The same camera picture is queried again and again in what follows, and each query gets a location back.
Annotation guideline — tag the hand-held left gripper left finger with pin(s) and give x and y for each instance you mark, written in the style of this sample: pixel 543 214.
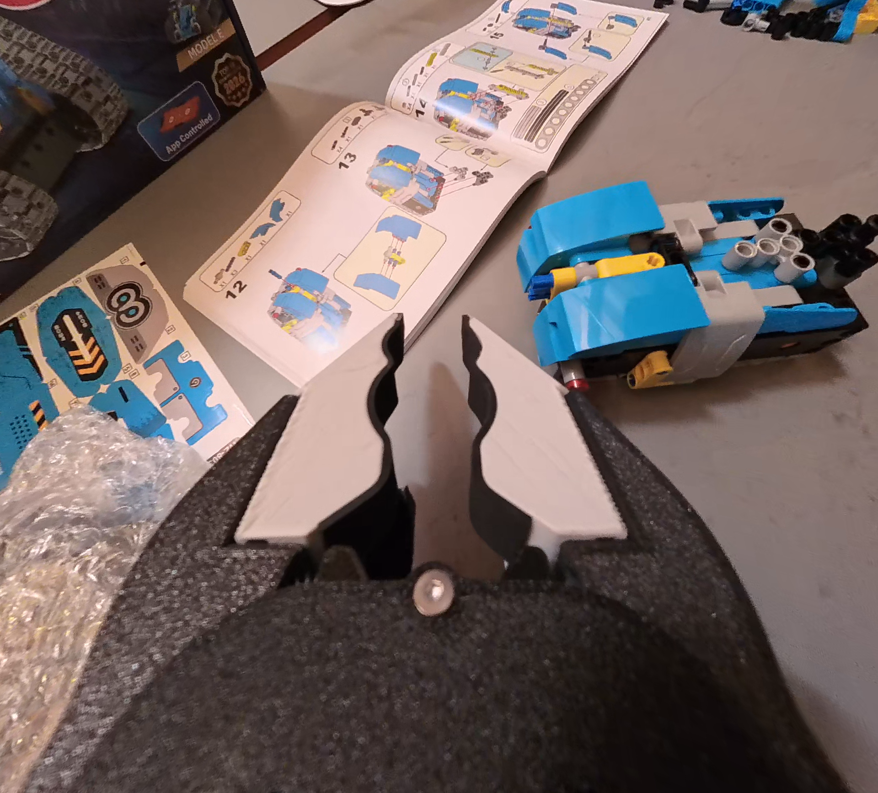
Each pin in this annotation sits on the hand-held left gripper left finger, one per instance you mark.
pixel 315 464

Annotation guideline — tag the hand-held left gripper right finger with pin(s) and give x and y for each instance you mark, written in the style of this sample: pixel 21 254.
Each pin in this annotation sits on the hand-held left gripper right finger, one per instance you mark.
pixel 549 464

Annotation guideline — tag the blue grey toy robot model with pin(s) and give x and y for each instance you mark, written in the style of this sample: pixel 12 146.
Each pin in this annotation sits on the blue grey toy robot model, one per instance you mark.
pixel 603 319

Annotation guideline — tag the light grey connector assembly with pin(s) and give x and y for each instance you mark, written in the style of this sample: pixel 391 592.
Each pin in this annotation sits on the light grey connector assembly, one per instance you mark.
pixel 772 251

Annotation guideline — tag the black cross connector piece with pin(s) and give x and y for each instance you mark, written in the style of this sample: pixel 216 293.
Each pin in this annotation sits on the black cross connector piece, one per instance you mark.
pixel 847 244

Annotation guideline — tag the grey desk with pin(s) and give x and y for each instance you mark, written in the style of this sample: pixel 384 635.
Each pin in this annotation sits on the grey desk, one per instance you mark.
pixel 754 498

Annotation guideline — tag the blue sticker sheet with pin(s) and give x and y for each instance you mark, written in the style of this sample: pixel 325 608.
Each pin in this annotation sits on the blue sticker sheet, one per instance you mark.
pixel 103 340

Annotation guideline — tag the crumpled clear plastic wrap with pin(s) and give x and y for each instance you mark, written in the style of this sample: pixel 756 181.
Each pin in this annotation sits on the crumpled clear plastic wrap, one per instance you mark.
pixel 68 532

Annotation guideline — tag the open instruction booklet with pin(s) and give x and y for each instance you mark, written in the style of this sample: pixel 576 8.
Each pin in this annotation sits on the open instruction booklet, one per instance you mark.
pixel 446 121

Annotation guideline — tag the dark toy kit box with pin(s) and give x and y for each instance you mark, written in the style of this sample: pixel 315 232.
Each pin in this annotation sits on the dark toy kit box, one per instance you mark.
pixel 103 86

